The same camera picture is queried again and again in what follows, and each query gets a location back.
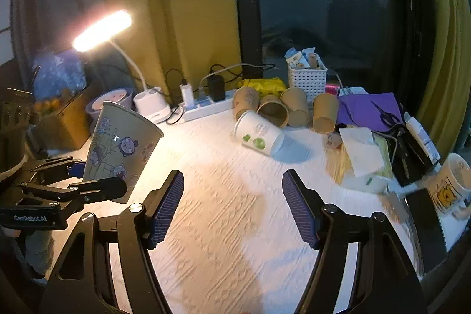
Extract cartoon printed brown paper cup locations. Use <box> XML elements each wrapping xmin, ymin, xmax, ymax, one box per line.
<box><xmin>83</xmin><ymin>101</ymin><xmax>164</xmax><ymax>204</ymax></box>

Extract white paper cup green logo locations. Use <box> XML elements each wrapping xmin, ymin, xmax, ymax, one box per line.
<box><xmin>233</xmin><ymin>110</ymin><xmax>285</xmax><ymax>156</ymax></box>

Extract cardboard box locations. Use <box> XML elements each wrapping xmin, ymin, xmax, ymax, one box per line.
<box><xmin>33</xmin><ymin>82</ymin><xmax>102</xmax><ymax>151</ymax></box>

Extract pink inner bowl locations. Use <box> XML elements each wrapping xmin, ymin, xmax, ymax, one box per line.
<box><xmin>89</xmin><ymin>88</ymin><xmax>134</xmax><ymax>112</ymax></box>

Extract purple bowl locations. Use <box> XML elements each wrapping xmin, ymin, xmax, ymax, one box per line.
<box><xmin>85</xmin><ymin>87</ymin><xmax>136</xmax><ymax>122</ymax></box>

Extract plastic bag of oranges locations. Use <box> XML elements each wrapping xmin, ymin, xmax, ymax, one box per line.
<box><xmin>33</xmin><ymin>49</ymin><xmax>87</xmax><ymax>116</ymax></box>

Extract white desk lamp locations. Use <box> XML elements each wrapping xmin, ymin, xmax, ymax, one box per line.
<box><xmin>72</xmin><ymin>9</ymin><xmax>173</xmax><ymax>124</ymax></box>

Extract white cartoon mug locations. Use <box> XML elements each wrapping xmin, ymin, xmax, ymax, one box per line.
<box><xmin>431</xmin><ymin>153</ymin><xmax>470</xmax><ymax>220</ymax></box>

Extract white power strip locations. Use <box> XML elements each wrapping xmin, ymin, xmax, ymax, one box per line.
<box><xmin>179</xmin><ymin>90</ymin><xmax>236</xmax><ymax>122</ymax></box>

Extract white charger plug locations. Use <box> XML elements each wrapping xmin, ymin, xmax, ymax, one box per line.
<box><xmin>180</xmin><ymin>78</ymin><xmax>195</xmax><ymax>110</ymax></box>

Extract yellow tissue pack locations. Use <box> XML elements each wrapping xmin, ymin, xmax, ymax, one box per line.
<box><xmin>323</xmin><ymin>127</ymin><xmax>394</xmax><ymax>195</ymax></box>

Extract black power adapter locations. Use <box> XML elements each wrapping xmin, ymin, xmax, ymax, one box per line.
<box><xmin>208</xmin><ymin>74</ymin><xmax>226</xmax><ymax>102</ymax></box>

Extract black scissors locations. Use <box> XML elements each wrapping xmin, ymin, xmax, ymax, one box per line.
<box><xmin>371</xmin><ymin>101</ymin><xmax>401</xmax><ymax>128</ymax></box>

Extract purple cloth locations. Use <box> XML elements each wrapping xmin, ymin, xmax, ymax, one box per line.
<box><xmin>337</xmin><ymin>92</ymin><xmax>403</xmax><ymax>132</ymax></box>

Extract yellow snack bag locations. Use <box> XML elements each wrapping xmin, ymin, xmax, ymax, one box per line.
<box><xmin>237</xmin><ymin>77</ymin><xmax>287</xmax><ymax>98</ymax></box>

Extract yellow curtain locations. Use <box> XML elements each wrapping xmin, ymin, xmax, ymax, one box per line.
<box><xmin>96</xmin><ymin>0</ymin><xmax>244</xmax><ymax>105</ymax></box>

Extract white plastic basket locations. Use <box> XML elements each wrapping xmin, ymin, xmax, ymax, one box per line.
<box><xmin>288</xmin><ymin>62</ymin><xmax>327</xmax><ymax>104</ymax></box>

